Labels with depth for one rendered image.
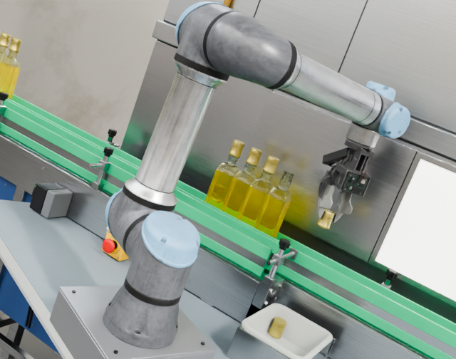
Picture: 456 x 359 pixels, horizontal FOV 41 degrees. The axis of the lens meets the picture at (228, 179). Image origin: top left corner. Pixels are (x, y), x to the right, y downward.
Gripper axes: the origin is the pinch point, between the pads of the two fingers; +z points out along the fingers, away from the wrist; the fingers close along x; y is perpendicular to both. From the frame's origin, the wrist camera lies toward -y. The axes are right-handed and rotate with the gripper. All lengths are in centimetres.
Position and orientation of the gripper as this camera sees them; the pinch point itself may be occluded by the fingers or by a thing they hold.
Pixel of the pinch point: (327, 214)
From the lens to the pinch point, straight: 160.1
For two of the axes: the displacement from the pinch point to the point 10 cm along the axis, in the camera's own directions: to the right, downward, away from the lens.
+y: 2.5, 3.1, -9.2
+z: -3.2, 9.2, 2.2
